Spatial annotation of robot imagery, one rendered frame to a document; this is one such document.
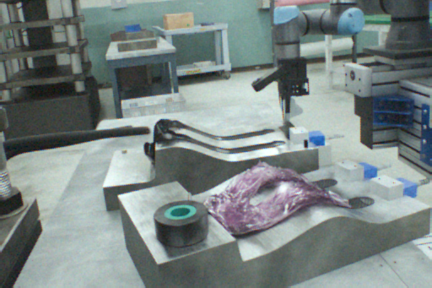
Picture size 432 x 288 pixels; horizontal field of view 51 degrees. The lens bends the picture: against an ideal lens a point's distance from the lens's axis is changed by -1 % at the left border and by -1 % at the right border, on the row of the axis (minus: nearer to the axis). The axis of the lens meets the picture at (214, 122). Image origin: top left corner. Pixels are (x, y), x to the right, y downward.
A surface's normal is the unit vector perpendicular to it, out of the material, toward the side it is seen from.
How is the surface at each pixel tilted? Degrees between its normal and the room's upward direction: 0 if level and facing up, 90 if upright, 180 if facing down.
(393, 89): 90
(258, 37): 90
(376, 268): 0
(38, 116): 90
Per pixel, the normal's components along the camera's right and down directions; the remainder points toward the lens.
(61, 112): 0.19, 0.24
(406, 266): -0.09, -0.96
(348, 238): 0.40, 0.21
